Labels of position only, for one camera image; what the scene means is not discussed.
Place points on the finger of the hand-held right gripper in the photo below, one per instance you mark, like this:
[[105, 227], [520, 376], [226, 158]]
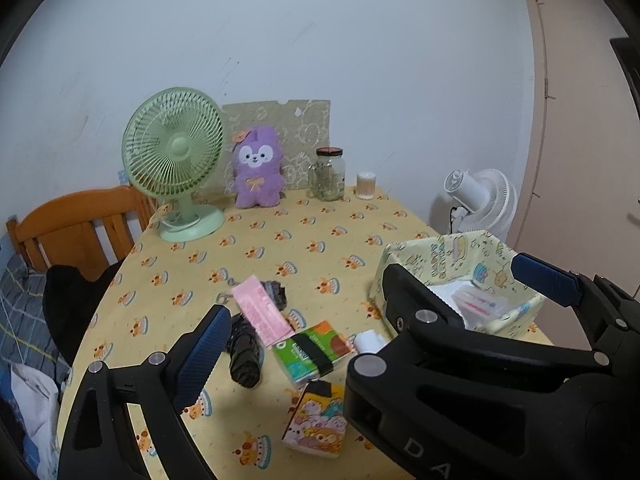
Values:
[[400, 290], [545, 277]]

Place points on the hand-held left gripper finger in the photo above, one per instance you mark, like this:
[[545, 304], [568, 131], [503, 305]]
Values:
[[200, 355]]

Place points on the yellow printed storage box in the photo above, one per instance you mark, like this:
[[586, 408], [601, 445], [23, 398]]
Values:
[[450, 255]]

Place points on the pink tissue packet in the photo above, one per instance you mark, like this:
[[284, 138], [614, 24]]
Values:
[[260, 310]]

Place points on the dark folded umbrella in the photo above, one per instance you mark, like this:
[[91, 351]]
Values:
[[245, 355]]

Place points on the white plastic packet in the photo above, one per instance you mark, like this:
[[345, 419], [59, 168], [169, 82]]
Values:
[[450, 294]]

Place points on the small white roll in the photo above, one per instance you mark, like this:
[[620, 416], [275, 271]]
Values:
[[370, 342]]

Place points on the pink striped packet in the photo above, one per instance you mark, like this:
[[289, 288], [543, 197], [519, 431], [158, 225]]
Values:
[[482, 305]]

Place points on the green banded tissue packet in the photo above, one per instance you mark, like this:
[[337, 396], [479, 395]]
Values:
[[325, 335]]

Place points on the white floor fan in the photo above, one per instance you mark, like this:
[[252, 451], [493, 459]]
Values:
[[480, 195]]

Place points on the cotton swab container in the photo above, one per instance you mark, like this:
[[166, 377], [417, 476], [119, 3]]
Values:
[[366, 186]]

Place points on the cartoon printed tissue packet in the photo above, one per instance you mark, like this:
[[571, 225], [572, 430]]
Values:
[[315, 425]]

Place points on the black cloth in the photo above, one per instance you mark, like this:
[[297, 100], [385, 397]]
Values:
[[75, 305]]

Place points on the glass jar with lid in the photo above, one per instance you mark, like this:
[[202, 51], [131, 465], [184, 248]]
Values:
[[327, 175]]

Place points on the beige door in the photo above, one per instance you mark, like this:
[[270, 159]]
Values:
[[575, 135]]

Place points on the white cloth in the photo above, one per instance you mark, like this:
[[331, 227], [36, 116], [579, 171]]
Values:
[[35, 400]]

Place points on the purple plush toy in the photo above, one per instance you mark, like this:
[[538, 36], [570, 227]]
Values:
[[257, 180]]

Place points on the blue plaid bed sheet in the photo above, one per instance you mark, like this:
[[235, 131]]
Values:
[[25, 310]]

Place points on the beige printed board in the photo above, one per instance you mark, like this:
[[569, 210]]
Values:
[[310, 130]]

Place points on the wooden chair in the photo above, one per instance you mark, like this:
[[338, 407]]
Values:
[[65, 215]]

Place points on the green desk fan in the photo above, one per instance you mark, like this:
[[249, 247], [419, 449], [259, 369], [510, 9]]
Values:
[[175, 147]]

